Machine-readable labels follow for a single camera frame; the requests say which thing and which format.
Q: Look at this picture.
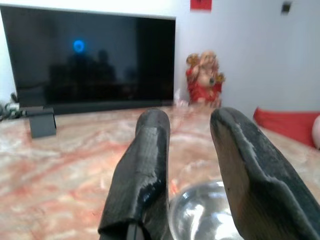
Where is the black flat-screen television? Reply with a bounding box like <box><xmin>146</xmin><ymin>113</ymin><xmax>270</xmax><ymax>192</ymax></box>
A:
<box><xmin>0</xmin><ymin>5</ymin><xmax>177</xmax><ymax>115</ymax></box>

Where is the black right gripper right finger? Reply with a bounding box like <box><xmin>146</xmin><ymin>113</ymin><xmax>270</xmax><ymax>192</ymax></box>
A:
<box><xmin>209</xmin><ymin>106</ymin><xmax>320</xmax><ymax>240</ymax></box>

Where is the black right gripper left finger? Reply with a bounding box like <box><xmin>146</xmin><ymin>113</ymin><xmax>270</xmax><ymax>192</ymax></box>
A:
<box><xmin>97</xmin><ymin>109</ymin><xmax>172</xmax><ymax>240</ymax></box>

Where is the red cushion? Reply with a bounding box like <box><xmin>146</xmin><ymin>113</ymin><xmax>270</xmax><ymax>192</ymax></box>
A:
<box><xmin>252</xmin><ymin>106</ymin><xmax>320</xmax><ymax>149</ymax></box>

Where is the black cables bundle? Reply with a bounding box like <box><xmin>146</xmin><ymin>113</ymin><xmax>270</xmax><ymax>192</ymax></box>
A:
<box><xmin>0</xmin><ymin>92</ymin><xmax>28</xmax><ymax>122</ymax></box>

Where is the black television stand foot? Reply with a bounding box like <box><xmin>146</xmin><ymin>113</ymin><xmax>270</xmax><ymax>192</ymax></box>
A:
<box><xmin>26</xmin><ymin>106</ymin><xmax>57</xmax><ymax>139</ymax></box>

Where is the red wall paper sign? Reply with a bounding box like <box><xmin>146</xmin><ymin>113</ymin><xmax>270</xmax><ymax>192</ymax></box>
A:
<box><xmin>189</xmin><ymin>0</ymin><xmax>213</xmax><ymax>12</ymax></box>

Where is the clear glass bowl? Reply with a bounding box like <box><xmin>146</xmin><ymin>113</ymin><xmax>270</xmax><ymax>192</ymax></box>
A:
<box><xmin>168</xmin><ymin>180</ymin><xmax>245</xmax><ymax>240</ymax></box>

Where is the red and gold figurine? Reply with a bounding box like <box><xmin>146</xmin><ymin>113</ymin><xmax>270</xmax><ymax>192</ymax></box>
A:
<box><xmin>185</xmin><ymin>50</ymin><xmax>227</xmax><ymax>108</ymax></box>

